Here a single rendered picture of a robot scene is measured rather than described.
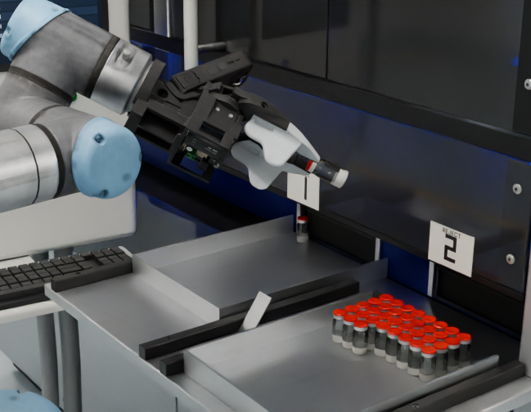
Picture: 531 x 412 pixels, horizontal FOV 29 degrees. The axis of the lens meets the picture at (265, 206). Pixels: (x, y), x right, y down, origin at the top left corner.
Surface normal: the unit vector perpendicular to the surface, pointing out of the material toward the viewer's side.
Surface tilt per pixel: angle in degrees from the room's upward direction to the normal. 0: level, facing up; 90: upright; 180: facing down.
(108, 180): 90
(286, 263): 0
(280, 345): 0
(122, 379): 90
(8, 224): 90
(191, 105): 42
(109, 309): 0
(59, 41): 68
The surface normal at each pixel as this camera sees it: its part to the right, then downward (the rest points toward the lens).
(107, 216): 0.50, 0.30
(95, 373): -0.80, 0.19
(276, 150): 0.33, -0.51
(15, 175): 0.68, 0.16
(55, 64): 0.32, 0.04
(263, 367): 0.01, -0.94
